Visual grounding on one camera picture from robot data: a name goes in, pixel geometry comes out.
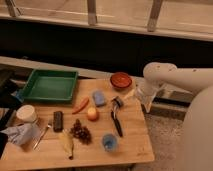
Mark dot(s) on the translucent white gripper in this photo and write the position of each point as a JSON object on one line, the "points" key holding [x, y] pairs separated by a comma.
{"points": [[145, 92]]}

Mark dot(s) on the yellow apple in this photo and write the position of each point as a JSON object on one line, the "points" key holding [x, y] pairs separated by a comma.
{"points": [[92, 114]]}

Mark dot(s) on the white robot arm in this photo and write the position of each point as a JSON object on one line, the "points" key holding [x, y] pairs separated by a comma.
{"points": [[195, 152]]}

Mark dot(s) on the red bowl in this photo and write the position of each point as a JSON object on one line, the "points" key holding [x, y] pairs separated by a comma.
{"points": [[120, 80]]}

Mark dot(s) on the blue sponge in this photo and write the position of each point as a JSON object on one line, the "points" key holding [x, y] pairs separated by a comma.
{"points": [[99, 98]]}

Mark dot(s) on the blue plastic cup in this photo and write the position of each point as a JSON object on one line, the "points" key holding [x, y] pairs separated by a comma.
{"points": [[109, 142]]}

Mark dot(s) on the dark grape bunch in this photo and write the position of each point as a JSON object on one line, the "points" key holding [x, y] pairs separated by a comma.
{"points": [[81, 132]]}

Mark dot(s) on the yellow banana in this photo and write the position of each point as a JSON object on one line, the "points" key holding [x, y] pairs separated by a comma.
{"points": [[67, 143]]}

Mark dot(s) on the black rectangular bar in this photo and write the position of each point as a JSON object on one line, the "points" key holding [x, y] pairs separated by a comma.
{"points": [[58, 121]]}

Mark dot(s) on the green plastic tray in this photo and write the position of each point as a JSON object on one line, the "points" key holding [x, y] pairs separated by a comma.
{"points": [[51, 86]]}

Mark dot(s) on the metal spoon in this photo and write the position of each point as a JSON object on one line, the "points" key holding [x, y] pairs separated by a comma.
{"points": [[48, 126]]}

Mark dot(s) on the white round container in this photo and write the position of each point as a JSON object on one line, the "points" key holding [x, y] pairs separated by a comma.
{"points": [[27, 113]]}

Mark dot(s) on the crumpled grey cloth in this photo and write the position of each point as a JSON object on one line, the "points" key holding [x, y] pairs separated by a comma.
{"points": [[21, 134]]}

